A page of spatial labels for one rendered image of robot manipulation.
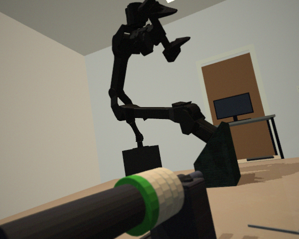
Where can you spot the green ring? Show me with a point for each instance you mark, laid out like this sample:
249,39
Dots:
151,203

